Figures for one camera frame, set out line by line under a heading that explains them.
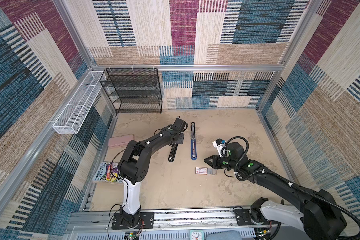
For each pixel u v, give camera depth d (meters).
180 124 0.78
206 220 0.75
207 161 0.79
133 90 1.12
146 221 0.73
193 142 1.02
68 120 0.70
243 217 0.73
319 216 0.40
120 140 1.05
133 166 0.52
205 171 0.89
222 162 0.71
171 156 0.93
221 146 0.75
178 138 0.89
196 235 0.69
